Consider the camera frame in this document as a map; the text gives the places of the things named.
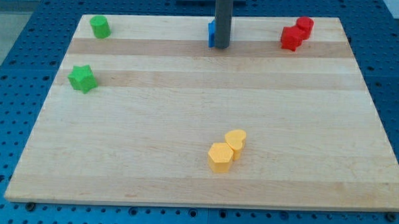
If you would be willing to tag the green cylinder block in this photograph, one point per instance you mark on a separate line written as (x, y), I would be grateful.
(100, 26)

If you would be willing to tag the green star block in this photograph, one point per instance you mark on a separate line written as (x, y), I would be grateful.
(82, 78)

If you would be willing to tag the yellow hexagon block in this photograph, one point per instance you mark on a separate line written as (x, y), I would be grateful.
(220, 157)

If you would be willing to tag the wooden board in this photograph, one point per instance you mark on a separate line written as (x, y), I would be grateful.
(141, 137)

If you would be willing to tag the red cylinder block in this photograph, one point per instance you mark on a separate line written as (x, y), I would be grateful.
(305, 24)

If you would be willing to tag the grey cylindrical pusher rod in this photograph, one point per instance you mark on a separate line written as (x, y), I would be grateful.
(223, 23)

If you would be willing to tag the red star block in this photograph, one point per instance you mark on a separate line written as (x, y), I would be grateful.
(291, 38)

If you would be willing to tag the yellow heart block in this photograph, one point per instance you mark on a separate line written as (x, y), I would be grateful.
(236, 141)

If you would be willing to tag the blue block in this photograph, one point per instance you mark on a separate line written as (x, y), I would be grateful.
(211, 34)

